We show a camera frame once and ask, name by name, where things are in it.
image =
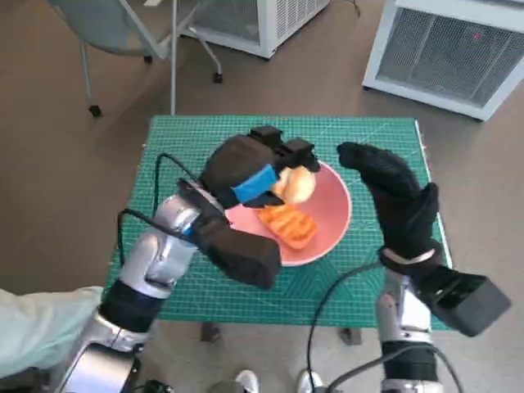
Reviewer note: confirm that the black left hand blue tape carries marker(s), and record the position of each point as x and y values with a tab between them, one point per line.
237	163

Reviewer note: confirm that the round orange bread bun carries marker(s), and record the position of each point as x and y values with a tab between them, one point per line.
301	186

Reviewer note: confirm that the long orange striped bread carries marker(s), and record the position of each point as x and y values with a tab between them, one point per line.
292	227

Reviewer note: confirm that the pink bowl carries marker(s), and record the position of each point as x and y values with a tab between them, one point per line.
331	213

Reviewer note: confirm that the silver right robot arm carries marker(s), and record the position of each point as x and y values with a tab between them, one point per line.
403	319

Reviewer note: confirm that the grey metal pole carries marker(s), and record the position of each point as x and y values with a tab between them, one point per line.
174	82

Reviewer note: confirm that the green cutting mat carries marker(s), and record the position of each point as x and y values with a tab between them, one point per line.
286	303

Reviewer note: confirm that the white louvered mesh cabinet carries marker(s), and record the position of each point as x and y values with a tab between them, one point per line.
290	20

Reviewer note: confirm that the grey wheeled office chair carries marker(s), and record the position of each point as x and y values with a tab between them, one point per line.
110	32

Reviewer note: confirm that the white foot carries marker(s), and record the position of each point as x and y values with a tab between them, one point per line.
247	381
309	381

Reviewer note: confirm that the large white mesh cabinet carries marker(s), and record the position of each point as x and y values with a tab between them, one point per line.
446	57

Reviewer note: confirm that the pale green cloth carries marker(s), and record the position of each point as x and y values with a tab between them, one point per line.
37	323

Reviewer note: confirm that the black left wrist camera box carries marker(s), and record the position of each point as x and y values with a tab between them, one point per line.
245	254

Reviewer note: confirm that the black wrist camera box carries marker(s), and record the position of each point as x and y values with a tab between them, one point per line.
245	254
471	303

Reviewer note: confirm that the black table bracket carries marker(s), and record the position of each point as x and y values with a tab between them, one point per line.
350	335
210	331

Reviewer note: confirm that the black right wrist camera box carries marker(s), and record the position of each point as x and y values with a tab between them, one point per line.
471	303

